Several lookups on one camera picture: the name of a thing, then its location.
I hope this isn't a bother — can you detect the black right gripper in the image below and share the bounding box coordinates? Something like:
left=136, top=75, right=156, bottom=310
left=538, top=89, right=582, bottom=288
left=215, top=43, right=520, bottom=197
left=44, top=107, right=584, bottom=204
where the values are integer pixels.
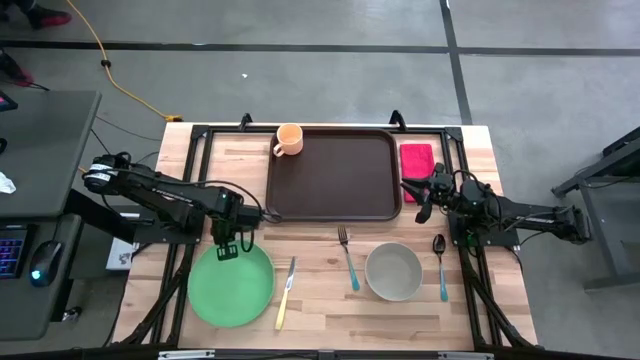
left=401, top=162, right=459, bottom=224

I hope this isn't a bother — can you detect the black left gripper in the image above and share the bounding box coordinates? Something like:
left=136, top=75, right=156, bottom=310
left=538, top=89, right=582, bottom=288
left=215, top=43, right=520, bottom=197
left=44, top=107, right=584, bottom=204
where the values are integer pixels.
left=212, top=214, right=239, bottom=262

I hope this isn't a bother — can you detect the green plate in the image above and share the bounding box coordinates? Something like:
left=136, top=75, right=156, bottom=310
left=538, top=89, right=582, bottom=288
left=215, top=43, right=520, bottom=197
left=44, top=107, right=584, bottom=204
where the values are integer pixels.
left=187, top=241, right=276, bottom=329

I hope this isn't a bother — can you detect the red cloth napkin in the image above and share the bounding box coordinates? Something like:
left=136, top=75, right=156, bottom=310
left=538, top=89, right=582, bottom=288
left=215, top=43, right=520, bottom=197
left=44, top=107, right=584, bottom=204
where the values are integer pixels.
left=399, top=143, right=436, bottom=204

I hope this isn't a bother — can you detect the blue handled spoon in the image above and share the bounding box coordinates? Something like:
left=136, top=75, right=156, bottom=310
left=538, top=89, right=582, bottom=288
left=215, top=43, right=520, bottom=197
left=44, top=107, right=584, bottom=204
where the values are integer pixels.
left=432, top=233, right=450, bottom=303

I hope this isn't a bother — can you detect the beige grey bowl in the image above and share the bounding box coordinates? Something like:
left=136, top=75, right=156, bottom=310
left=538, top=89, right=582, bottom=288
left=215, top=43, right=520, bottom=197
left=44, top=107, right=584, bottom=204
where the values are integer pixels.
left=364, top=242, right=424, bottom=303

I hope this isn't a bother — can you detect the yellow handled table knife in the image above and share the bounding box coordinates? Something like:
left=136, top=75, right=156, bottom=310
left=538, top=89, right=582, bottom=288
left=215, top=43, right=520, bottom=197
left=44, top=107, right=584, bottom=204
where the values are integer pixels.
left=274, top=256, right=298, bottom=332

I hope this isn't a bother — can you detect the blue handled fork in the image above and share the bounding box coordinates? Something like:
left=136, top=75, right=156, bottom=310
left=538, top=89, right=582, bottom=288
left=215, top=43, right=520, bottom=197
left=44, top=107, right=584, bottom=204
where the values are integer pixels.
left=337, top=224, right=361, bottom=293

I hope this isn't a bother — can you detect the pale orange mug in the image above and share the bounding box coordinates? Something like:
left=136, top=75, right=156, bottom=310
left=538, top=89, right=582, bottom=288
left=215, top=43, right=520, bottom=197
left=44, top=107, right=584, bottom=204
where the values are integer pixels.
left=272, top=123, right=305, bottom=158

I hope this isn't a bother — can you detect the dark brown plastic tray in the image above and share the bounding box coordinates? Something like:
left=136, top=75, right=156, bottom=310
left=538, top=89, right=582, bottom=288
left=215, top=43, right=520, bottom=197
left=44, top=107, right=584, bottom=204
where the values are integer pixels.
left=264, top=127, right=404, bottom=223

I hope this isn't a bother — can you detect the white printed box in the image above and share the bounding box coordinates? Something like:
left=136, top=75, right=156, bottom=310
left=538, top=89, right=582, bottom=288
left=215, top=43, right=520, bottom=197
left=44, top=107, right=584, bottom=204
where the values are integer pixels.
left=105, top=212, right=141, bottom=271

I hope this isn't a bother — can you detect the black computer mouse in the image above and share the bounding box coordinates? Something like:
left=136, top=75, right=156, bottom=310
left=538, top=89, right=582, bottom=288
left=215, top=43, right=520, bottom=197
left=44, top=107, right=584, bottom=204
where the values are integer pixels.
left=28, top=240, right=64, bottom=288

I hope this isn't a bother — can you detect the grey metal table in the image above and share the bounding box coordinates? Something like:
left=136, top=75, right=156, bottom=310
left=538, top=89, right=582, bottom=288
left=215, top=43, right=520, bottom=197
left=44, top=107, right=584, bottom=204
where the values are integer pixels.
left=551, top=127, right=640, bottom=292

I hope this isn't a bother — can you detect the grey desk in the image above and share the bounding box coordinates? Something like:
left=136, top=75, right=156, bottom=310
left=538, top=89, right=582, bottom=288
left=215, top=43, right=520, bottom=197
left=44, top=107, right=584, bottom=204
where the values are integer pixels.
left=0, top=89, right=103, bottom=341

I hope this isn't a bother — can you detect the backlit keyboard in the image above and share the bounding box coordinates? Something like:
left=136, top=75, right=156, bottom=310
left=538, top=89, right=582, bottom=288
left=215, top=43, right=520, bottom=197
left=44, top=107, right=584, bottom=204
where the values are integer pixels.
left=0, top=224, right=29, bottom=280

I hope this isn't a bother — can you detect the dark screen device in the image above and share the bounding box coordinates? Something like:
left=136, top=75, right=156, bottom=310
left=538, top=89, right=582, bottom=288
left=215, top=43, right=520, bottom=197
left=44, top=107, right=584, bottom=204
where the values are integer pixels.
left=0, top=89, right=19, bottom=114

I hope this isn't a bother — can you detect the person's shoe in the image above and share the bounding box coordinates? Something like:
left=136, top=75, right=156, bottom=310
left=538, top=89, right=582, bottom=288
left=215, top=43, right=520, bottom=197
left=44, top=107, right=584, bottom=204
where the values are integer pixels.
left=24, top=4, right=72, bottom=30

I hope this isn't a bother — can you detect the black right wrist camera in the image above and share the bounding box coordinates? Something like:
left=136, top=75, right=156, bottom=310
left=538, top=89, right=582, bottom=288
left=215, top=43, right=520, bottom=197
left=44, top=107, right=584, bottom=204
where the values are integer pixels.
left=430, top=162, right=451, bottom=189

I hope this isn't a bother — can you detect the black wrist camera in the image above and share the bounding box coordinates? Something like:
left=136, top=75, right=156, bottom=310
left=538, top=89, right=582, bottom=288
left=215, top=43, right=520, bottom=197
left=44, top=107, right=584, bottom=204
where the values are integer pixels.
left=234, top=203, right=264, bottom=226
left=430, top=162, right=451, bottom=189

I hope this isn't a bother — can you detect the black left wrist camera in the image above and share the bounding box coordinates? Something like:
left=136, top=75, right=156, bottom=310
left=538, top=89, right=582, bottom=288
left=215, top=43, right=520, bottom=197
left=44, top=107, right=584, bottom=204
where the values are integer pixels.
left=234, top=203, right=264, bottom=226

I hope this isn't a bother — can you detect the black aluminium table frame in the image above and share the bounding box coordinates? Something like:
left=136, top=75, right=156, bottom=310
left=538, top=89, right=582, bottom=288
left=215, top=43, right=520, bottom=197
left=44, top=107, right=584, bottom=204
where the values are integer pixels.
left=112, top=110, right=539, bottom=351

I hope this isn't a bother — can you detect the yellow power cable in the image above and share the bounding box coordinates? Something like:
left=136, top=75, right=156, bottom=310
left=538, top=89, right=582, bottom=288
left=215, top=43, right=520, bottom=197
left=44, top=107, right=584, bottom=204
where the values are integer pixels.
left=64, top=0, right=184, bottom=175

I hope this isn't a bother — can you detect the black floor cable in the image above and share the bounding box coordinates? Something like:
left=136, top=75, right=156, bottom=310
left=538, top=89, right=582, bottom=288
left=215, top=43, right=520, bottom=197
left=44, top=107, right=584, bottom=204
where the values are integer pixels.
left=94, top=115, right=164, bottom=143

